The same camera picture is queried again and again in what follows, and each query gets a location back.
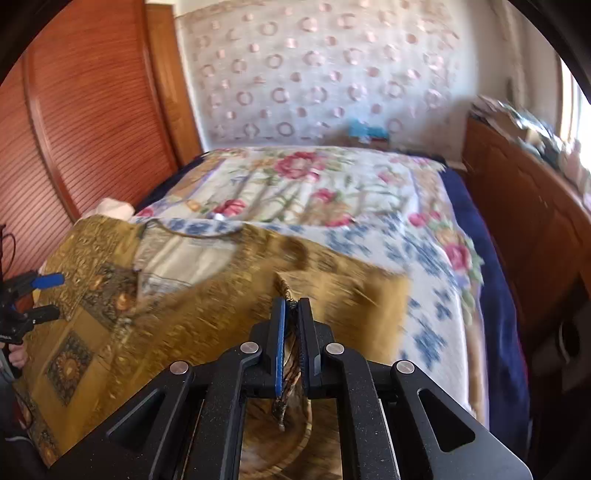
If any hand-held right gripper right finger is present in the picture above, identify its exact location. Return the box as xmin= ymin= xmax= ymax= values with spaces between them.
xmin=298 ymin=298 xmax=533 ymax=480

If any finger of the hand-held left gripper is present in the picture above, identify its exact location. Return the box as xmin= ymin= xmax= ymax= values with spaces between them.
xmin=4 ymin=272 xmax=66 ymax=296
xmin=8 ymin=307 xmax=61 ymax=330

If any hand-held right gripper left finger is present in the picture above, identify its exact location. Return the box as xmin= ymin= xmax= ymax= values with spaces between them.
xmin=46 ymin=298 xmax=289 ymax=480

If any mustard patterned garment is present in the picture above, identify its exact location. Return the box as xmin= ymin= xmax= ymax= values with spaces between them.
xmin=13 ymin=215 xmax=413 ymax=480

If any pink pillow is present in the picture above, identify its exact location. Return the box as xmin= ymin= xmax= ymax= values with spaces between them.
xmin=95 ymin=197 xmax=137 ymax=220

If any floral blanket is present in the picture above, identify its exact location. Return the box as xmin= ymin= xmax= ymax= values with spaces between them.
xmin=129 ymin=145 xmax=491 ymax=418

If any wooden headboard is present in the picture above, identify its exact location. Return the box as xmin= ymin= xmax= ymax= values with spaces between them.
xmin=0 ymin=0 xmax=205 ymax=282

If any cardboard box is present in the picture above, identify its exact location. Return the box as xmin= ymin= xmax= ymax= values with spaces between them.
xmin=344 ymin=134 xmax=394 ymax=149

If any blue plastic bag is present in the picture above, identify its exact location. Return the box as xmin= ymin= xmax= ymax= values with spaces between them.
xmin=348 ymin=119 xmax=389 ymax=139

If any wooden cabinet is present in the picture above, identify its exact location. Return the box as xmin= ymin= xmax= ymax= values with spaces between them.
xmin=461 ymin=114 xmax=591 ymax=370

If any pile of papers and bags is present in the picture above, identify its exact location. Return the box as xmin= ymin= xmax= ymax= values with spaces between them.
xmin=471 ymin=92 xmax=591 ymax=185

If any window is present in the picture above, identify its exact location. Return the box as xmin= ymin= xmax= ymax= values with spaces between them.
xmin=558 ymin=58 xmax=591 ymax=155

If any black cable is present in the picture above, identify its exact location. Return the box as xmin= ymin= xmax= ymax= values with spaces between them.
xmin=0 ymin=224 xmax=17 ymax=280

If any circle-patterned wall curtain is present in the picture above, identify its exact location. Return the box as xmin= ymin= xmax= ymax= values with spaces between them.
xmin=177 ymin=0 xmax=492 ymax=149

